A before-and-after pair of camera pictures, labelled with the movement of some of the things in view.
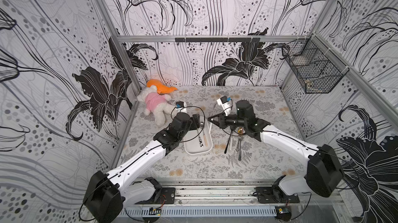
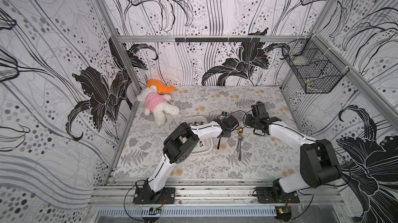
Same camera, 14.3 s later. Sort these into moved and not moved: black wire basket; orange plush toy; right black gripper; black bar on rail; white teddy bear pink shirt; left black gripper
Moved: left black gripper; right black gripper
Not moved: black wire basket; orange plush toy; white teddy bear pink shirt; black bar on rail
